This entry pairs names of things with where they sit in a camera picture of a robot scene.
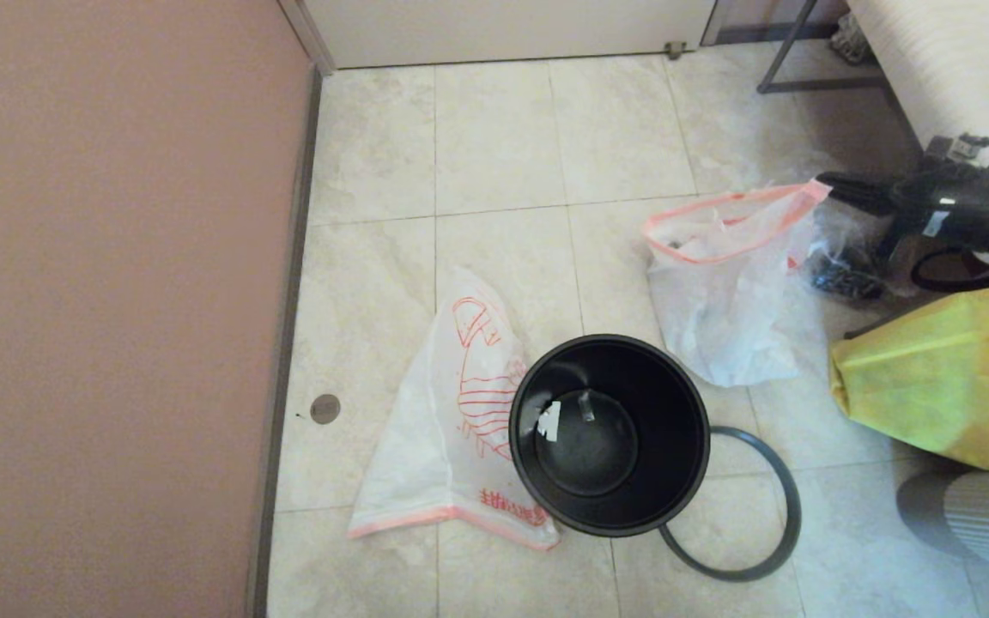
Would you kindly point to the white door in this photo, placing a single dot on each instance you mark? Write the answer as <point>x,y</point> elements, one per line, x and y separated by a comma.
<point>503,30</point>

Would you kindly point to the white bag pink rim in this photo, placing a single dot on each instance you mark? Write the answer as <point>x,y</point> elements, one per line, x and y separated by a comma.
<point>735,326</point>

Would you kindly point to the small grey patterned item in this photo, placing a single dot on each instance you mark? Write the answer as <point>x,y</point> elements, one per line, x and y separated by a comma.
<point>848,41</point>

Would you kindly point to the clear plastic bag dark contents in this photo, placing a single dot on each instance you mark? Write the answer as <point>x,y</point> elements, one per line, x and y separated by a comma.
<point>842,279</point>

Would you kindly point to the grey ribbed round object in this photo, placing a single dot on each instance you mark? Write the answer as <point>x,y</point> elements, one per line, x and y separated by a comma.
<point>984,515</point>

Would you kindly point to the metal door stopper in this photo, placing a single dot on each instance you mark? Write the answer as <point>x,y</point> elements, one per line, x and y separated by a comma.
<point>675,51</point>

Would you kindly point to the yellow fabric bag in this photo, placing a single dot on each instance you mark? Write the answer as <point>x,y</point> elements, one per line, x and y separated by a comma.
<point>915,386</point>

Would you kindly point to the dark wooden board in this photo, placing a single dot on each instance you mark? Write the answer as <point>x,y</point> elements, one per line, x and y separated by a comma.
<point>872,324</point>

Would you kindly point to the white door frame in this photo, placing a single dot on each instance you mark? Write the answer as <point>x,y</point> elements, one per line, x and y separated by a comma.
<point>310,39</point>

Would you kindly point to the fresh white orange-printed bag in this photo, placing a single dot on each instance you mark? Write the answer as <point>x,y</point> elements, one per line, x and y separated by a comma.
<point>417,446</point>

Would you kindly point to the black round trash bin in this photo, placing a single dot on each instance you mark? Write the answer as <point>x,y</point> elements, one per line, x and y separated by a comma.
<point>658,446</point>

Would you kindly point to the grey baseboard strip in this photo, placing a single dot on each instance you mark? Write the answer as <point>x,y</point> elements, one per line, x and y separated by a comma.
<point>288,300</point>

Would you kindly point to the beige wooden table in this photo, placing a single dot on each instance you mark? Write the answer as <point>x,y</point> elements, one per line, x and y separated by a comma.
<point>967,77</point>

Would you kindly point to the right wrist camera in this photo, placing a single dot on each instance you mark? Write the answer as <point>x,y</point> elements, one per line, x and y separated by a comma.
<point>967,150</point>

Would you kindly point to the round metal floor drain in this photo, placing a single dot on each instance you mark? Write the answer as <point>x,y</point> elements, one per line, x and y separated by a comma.
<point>325,409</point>

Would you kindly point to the dark metal furniture frame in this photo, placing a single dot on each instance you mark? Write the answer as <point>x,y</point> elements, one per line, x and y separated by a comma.
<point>821,86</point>

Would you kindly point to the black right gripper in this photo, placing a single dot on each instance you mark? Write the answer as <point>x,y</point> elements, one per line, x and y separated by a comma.
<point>967,210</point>

